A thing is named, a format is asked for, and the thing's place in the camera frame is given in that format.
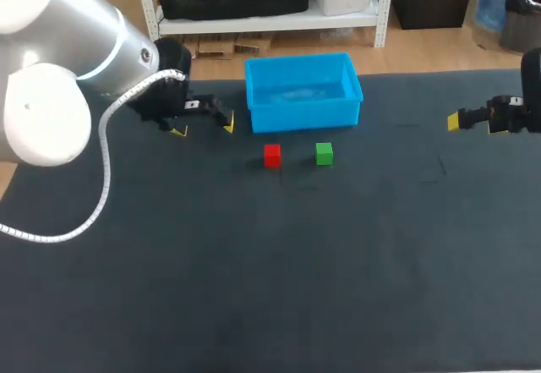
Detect white cable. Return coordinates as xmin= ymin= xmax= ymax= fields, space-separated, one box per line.
xmin=0 ymin=69 xmax=188 ymax=243

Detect flat cardboard pieces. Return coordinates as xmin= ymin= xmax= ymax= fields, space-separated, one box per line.
xmin=182 ymin=32 xmax=274 ymax=60

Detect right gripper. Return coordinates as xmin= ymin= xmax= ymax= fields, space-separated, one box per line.
xmin=447 ymin=47 xmax=541 ymax=136

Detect red cube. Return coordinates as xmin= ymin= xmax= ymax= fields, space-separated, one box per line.
xmin=264 ymin=144 xmax=282 ymax=167

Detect grey waste bin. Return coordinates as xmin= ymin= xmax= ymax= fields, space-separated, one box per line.
xmin=500 ymin=0 xmax=541 ymax=54

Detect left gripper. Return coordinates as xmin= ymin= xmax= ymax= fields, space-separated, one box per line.
xmin=126 ymin=37 xmax=236 ymax=138

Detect white metal shelf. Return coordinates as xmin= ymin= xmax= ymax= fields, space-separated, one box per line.
xmin=134 ymin=0 xmax=396 ymax=48

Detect blue plastic bin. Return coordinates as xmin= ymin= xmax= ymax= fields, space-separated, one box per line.
xmin=243 ymin=52 xmax=364 ymax=134

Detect green cube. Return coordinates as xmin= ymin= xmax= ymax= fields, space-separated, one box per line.
xmin=315 ymin=142 xmax=334 ymax=167

